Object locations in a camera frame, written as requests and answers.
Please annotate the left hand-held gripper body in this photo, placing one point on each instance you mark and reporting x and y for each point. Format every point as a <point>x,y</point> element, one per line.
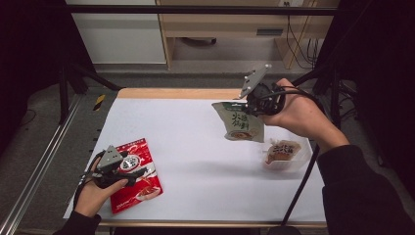
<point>109,160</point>

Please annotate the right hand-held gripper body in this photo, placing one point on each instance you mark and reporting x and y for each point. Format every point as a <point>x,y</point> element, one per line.
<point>253,81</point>

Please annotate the beige packet with green label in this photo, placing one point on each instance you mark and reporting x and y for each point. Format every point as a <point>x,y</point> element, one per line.
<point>239,125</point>

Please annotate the red seasoning packet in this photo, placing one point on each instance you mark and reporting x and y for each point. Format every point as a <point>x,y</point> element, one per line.
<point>148,192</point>

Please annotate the person's left hand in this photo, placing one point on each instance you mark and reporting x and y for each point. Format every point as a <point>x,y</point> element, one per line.
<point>93,199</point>

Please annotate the person's right hand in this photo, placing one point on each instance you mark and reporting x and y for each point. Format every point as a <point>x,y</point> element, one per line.
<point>300,114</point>

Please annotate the clear packet with brown label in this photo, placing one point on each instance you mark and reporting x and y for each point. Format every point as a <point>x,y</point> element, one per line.
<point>282,151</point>

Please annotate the yellow and black tape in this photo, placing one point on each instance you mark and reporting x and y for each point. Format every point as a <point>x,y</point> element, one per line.
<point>99,102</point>

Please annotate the black curved object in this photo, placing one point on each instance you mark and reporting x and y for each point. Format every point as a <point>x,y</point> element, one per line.
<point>208,41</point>

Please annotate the light wooden desk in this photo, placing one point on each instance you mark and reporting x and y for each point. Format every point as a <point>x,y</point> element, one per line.
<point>228,24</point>

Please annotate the black metal stand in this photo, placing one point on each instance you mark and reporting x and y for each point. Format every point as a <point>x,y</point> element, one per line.
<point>335,98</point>
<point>63,94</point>

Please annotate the white cabinet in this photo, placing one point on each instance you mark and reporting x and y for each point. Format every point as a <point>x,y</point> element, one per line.
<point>120,39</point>

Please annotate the aluminium floor rail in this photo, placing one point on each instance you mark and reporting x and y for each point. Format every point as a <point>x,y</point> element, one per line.
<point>36,169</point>

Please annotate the black horizontal frame bar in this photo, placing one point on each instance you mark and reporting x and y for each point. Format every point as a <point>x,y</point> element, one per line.
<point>195,9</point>

